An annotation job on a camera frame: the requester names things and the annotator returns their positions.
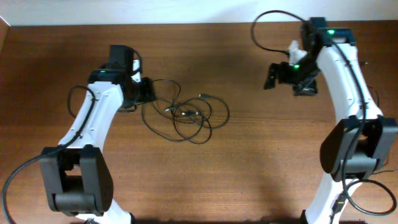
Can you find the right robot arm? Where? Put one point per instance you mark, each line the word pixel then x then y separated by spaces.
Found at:
pixel 359 144

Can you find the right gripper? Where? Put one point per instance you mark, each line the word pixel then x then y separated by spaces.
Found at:
pixel 282 68

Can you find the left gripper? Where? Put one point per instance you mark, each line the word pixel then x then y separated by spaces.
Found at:
pixel 150 94

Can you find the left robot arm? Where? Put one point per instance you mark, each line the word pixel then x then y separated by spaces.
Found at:
pixel 76 178

